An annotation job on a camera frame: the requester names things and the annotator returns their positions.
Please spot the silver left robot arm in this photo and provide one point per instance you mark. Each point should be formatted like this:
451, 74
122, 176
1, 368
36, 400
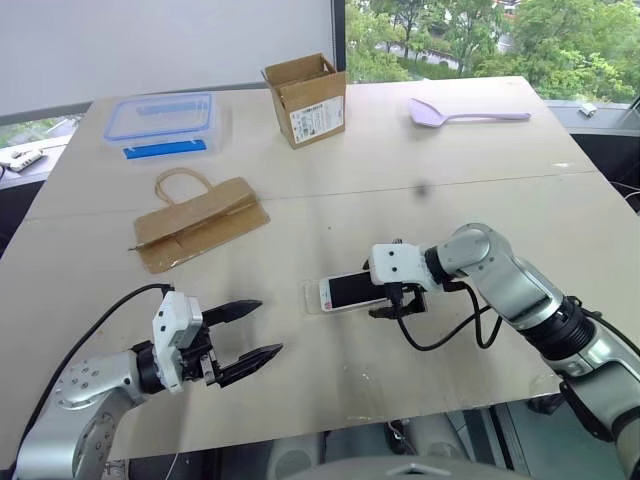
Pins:
80, 385

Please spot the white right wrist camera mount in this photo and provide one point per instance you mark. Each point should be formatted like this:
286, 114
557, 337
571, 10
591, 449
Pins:
400, 262

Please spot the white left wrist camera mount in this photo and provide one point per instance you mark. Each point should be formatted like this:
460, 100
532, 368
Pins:
172, 320

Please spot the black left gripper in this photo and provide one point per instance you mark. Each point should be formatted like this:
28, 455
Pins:
207, 360

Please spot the clear container with blue lid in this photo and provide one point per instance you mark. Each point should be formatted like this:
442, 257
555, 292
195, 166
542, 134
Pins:
160, 115

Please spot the grey rounded robot body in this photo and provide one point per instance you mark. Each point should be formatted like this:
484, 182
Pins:
400, 467

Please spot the lilac plastic spatula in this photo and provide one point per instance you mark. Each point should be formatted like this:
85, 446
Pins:
425, 112

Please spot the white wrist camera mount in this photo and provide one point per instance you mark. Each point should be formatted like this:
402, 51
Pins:
172, 320
400, 262

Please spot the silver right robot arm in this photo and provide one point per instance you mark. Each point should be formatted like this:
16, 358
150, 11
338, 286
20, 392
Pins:
515, 285

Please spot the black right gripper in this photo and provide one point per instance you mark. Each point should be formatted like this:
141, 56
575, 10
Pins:
412, 300

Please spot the dark window frame post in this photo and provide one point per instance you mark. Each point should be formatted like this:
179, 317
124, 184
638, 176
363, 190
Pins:
339, 35

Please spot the white power strip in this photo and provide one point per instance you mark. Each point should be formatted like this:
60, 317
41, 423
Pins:
22, 160

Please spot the small grey metal object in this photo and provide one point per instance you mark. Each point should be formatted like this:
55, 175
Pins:
588, 110

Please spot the brown paper bag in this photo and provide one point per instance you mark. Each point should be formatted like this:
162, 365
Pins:
200, 225

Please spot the open cardboard box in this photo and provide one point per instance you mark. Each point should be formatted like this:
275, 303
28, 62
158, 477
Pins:
315, 120

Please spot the white smartphone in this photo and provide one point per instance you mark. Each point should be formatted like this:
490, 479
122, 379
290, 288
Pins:
350, 292
312, 297

